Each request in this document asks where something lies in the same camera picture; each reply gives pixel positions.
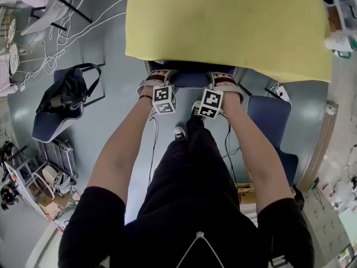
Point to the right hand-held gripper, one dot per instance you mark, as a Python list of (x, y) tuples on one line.
[(210, 102)]

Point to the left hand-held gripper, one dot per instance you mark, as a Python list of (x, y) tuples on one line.
[(161, 95)]

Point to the person's left forearm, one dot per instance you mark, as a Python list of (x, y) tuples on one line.
[(120, 149)]

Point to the black shoulder bag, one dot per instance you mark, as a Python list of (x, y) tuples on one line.
[(64, 93)]

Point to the person's right forearm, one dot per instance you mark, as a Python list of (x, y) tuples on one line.
[(259, 155)]

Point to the table with yellow cloth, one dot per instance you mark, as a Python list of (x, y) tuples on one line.
[(223, 24)]

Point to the person's left hand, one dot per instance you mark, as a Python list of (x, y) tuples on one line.
[(159, 73)]

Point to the person's right hand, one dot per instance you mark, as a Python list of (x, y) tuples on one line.
[(223, 76)]

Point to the person's right black shoe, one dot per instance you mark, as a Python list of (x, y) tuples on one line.
[(197, 109)]

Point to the person's black shoe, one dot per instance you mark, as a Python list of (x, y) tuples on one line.
[(197, 109), (180, 133)]

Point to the person's left black shoe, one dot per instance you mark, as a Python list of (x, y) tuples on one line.
[(180, 133)]

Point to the white power strip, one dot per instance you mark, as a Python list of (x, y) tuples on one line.
[(283, 93)]

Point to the person's black trousers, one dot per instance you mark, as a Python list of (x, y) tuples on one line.
[(192, 172)]

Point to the small white toy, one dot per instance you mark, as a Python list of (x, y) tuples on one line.
[(331, 107)]

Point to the wooden slatted board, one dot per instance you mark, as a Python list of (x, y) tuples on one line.
[(320, 144)]

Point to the white green tumbler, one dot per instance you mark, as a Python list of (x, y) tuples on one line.
[(338, 43)]

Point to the folding metal trolley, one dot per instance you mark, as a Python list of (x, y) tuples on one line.
[(60, 158)]

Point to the white shelf rack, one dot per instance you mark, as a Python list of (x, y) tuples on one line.
[(340, 1)]

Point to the white lattice round stool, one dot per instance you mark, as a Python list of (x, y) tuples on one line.
[(10, 29), (14, 60)]

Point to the round white-framed mirror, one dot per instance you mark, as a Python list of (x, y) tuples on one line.
[(43, 181)]

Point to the person's black shirt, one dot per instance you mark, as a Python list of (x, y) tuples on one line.
[(167, 247)]

